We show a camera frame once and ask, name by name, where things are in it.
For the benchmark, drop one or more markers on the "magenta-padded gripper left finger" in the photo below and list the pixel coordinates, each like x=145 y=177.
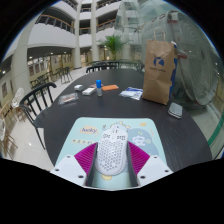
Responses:
x=68 y=168

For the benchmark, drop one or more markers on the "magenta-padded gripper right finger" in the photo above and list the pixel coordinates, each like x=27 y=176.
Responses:
x=152 y=168

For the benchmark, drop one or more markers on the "white perforated computer mouse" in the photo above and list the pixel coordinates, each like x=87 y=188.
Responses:
x=111 y=151

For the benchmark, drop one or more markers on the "light teal printed mouse pad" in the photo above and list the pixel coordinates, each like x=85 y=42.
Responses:
x=86 y=130

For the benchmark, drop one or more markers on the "grey smartphone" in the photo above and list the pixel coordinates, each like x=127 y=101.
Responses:
x=175 y=110

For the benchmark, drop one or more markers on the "clear plastic packet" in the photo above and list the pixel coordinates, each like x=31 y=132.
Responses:
x=68 y=98

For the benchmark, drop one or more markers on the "wooden chair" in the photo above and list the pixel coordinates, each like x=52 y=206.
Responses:
x=6 y=133

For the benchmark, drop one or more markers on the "white plastic packet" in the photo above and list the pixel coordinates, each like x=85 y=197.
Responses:
x=131 y=93

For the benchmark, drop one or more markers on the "long white box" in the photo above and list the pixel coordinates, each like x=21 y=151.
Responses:
x=88 y=91

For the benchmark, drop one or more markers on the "small white box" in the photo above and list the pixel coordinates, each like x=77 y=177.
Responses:
x=78 y=87

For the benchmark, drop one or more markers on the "black spindle-back chair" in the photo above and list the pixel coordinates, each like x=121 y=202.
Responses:
x=96 y=68
x=29 y=96

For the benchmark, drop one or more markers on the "small blue-capped bottle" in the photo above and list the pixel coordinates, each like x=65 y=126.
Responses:
x=99 y=89

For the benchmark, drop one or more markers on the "white mesh chair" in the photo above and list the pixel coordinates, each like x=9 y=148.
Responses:
x=17 y=97

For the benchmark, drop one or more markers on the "orange card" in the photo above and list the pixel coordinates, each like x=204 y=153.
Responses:
x=110 y=87

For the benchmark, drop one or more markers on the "group of black chairs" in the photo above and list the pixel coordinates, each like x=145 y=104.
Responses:
x=65 y=73

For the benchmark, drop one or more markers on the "brown paper bag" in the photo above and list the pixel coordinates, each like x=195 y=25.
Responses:
x=158 y=73

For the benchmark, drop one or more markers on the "potted green palm plant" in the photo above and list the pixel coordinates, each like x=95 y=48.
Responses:
x=114 y=43

